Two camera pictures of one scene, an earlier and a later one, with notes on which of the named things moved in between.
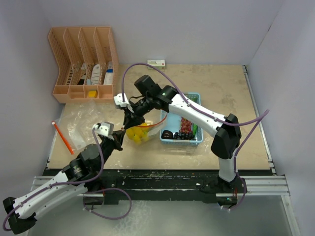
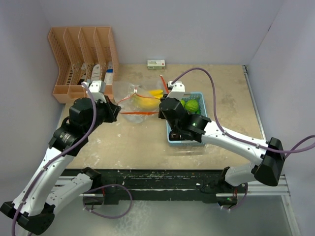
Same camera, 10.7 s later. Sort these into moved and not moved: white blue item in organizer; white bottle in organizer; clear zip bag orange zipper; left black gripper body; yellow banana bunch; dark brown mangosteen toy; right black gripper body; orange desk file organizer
Moved: clear zip bag orange zipper; yellow banana bunch; dark brown mangosteen toy; left black gripper body; right black gripper body
Not moved: orange desk file organizer; white blue item in organizer; white bottle in organizer
